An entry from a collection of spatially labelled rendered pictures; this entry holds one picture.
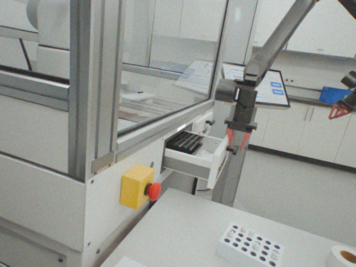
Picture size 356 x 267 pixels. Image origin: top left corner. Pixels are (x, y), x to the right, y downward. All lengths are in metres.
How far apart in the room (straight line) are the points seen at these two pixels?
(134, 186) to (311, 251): 0.46
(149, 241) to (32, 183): 0.27
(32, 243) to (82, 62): 0.39
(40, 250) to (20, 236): 0.06
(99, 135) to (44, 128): 0.09
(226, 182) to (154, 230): 1.36
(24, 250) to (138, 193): 0.27
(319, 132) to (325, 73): 1.06
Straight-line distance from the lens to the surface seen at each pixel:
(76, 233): 0.49
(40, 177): 0.49
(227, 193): 1.98
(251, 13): 2.46
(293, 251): 0.69
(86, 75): 0.37
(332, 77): 4.55
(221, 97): 0.77
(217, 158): 0.66
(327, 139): 3.97
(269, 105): 1.74
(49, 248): 0.58
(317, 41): 4.14
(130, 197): 0.52
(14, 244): 0.66
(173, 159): 0.72
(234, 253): 0.57
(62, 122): 0.42
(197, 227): 0.65
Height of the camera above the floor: 1.15
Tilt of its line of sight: 17 degrees down
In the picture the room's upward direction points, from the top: 9 degrees clockwise
